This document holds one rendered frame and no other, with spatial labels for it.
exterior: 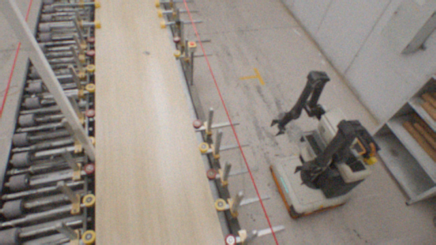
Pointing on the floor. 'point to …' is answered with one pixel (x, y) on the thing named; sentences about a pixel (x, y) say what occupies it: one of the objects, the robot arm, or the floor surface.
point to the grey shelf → (409, 145)
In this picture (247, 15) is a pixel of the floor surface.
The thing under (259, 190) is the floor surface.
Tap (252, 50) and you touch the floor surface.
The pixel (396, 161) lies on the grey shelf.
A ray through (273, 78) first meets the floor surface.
